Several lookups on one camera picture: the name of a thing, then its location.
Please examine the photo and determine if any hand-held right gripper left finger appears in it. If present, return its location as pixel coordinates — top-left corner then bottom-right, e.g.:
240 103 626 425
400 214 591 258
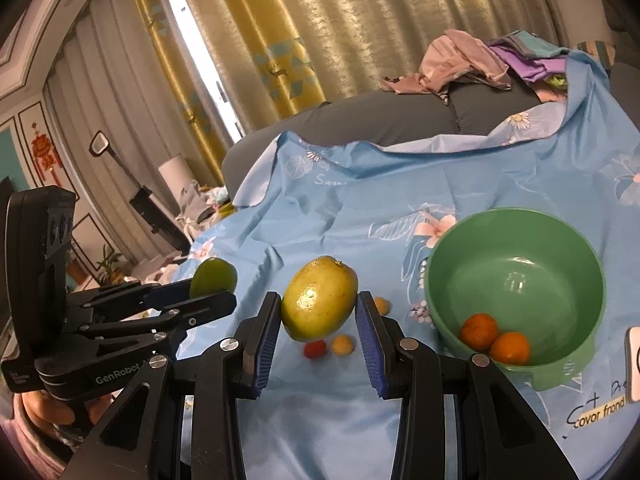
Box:
60 290 283 480

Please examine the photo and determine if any green lime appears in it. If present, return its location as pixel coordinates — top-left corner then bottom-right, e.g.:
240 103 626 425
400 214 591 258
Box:
189 257 239 301

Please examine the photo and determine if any orange tangerine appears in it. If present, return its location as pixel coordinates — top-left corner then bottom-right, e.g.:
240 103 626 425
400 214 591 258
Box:
460 313 501 352
489 331 532 366

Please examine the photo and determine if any yellow patterned curtain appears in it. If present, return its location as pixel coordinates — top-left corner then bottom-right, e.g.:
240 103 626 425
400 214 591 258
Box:
125 0 326 146

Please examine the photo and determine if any striped cushion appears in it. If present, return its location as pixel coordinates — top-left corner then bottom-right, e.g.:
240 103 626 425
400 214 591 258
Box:
577 40 617 67

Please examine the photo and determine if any green plastic bowl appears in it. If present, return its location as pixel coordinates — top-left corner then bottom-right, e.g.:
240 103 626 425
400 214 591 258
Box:
425 208 607 392

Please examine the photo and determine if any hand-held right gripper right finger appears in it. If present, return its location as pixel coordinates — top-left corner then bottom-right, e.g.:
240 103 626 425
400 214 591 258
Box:
355 290 581 480

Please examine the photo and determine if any person's left hand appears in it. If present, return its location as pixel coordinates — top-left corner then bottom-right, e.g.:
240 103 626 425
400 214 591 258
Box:
20 389 115 442

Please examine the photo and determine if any beige curtain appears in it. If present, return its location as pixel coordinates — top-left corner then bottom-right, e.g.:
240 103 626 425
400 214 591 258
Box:
200 0 566 103

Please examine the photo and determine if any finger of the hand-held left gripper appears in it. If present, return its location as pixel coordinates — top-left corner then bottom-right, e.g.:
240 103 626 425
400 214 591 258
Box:
67 280 198 313
80 290 238 357

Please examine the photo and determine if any person's left forearm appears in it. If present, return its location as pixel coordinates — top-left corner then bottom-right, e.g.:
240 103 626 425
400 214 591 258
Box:
0 392 76 480

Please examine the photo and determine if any black floor stand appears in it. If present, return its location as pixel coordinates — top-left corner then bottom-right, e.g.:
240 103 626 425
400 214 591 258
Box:
89 131 193 252

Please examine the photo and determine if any cluttered cloth pile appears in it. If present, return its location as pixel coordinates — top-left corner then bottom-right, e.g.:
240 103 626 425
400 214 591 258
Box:
175 182 237 228

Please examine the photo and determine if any yellow-green mango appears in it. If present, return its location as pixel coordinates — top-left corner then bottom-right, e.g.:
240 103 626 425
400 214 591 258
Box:
281 256 359 342

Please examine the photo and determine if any white cylinder appliance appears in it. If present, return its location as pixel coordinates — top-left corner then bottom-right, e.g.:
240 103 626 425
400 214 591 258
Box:
159 155 199 201

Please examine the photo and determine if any blue floral bed sheet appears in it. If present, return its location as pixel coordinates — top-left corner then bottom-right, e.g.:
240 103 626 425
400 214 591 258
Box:
175 50 640 480

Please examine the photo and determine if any red knot wall decoration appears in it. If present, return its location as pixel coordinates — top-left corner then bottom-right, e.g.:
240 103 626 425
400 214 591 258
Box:
30 122 63 186

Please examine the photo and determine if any potted plant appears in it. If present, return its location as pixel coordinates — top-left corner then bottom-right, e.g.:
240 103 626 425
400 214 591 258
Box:
95 244 126 286

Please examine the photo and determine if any purple crumpled garment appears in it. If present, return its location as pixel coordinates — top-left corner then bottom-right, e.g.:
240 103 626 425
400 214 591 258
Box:
487 30 571 83

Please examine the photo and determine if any grey sofa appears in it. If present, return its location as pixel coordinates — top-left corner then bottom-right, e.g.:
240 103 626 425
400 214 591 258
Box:
221 62 640 201

